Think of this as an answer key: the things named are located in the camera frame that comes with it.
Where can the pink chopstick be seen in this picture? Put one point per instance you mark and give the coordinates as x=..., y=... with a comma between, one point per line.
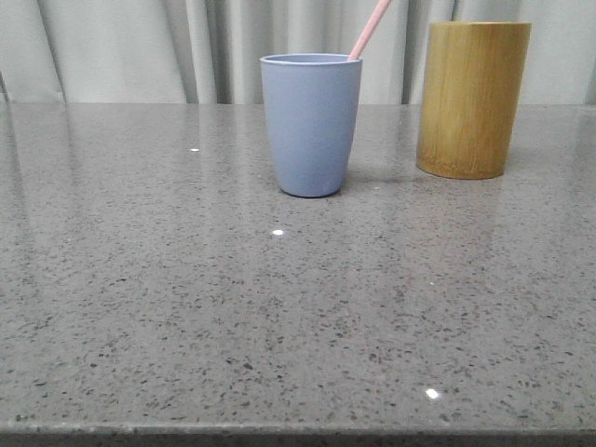
x=368, y=30

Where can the bamboo cylinder holder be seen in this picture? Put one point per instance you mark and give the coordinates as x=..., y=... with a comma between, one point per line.
x=473, y=79

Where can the blue plastic cup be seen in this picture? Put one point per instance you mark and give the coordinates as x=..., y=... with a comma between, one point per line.
x=310, y=103

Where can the grey curtain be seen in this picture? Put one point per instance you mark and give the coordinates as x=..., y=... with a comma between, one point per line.
x=209, y=51

